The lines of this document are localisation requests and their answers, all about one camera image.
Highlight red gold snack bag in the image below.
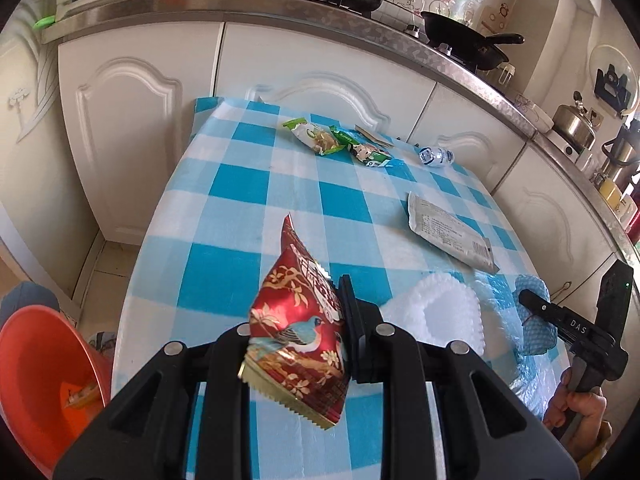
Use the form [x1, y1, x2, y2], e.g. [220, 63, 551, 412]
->
[239, 217, 349, 429]

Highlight orange plastic trash bin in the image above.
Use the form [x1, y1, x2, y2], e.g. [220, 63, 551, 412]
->
[1, 306, 112, 479]

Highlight person's right hand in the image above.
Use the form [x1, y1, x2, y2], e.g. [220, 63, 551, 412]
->
[542, 368, 608, 434]

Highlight blue patterned cloth bundle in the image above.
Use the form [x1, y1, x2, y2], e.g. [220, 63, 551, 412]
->
[479, 273, 559, 359]

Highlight white foam fruit net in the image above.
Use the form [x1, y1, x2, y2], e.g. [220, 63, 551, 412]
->
[381, 273, 485, 356]

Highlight grey printed flat packet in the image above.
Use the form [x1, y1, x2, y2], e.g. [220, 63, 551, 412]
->
[407, 192, 499, 274]

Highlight steel kettle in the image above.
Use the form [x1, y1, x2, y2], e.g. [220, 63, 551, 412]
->
[552, 91, 596, 152]

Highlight blue white checkered tablecloth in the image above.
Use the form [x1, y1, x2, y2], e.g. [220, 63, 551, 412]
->
[112, 95, 572, 480]

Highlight crushed white blue bottle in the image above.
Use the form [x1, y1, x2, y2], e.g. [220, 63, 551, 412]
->
[418, 146, 454, 167]

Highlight green cartoon snack wrapper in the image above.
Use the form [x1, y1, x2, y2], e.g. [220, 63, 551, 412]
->
[330, 126, 393, 168]

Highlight black frying pan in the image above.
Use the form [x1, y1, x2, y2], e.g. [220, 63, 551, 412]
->
[421, 11, 525, 72]

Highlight white cabinet door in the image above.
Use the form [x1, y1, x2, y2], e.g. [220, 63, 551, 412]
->
[58, 22, 224, 245]

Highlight green white snack wrapper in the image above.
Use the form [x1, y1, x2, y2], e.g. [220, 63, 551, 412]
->
[282, 117, 344, 156]

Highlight brass cabinet handle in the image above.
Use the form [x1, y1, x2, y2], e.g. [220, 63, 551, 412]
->
[550, 281, 573, 304]

